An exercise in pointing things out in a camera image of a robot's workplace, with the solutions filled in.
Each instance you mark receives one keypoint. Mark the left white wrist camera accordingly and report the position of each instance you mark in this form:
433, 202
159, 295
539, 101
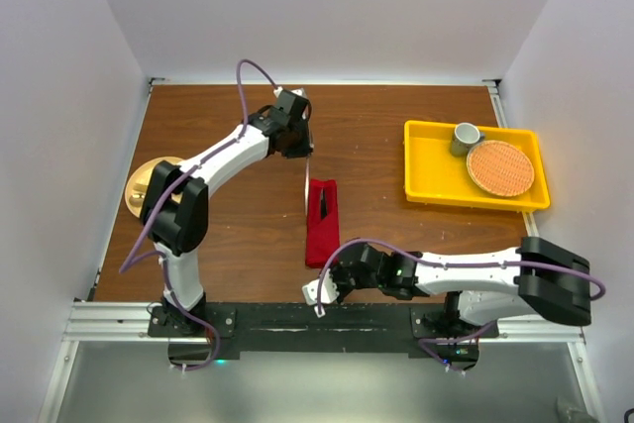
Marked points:
299, 93

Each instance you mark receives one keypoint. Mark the silver knife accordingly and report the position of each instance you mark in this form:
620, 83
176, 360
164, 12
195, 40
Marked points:
323, 204

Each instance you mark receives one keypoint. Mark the silver fork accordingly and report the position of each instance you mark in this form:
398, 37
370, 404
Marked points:
306, 186

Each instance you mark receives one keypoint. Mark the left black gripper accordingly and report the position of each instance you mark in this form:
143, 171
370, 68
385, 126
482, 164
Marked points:
304, 149

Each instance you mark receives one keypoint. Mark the yellow plastic tray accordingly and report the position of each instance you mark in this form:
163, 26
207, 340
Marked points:
433, 176

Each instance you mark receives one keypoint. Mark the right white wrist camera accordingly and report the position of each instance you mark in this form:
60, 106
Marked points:
318, 294

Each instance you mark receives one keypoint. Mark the orange woven coaster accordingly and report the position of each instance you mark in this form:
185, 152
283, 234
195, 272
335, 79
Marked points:
500, 169

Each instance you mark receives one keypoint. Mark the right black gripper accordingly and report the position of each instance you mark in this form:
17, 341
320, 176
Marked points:
334, 274

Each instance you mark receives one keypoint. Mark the red cloth napkin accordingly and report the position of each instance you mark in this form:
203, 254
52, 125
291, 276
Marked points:
322, 235

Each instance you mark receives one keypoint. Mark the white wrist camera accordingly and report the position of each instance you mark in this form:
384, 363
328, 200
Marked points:
299, 93
318, 294

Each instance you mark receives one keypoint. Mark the white cup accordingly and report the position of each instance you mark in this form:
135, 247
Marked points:
465, 137

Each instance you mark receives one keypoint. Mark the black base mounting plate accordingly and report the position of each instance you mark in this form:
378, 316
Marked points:
371, 328

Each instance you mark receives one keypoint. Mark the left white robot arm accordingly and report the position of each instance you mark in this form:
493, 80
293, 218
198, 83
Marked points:
175, 211

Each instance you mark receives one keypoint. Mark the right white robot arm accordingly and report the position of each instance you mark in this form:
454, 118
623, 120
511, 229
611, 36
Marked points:
537, 277

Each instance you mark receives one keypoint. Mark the round wooden plate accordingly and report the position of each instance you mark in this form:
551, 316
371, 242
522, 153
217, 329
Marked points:
137, 185

